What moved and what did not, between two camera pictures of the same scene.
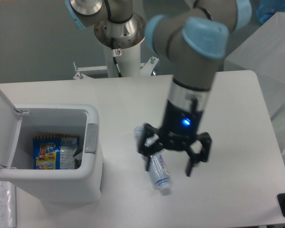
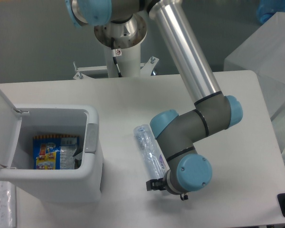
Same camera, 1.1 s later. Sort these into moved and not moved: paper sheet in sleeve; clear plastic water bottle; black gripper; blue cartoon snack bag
Moved: black gripper
Not moved: clear plastic water bottle; blue cartoon snack bag; paper sheet in sleeve
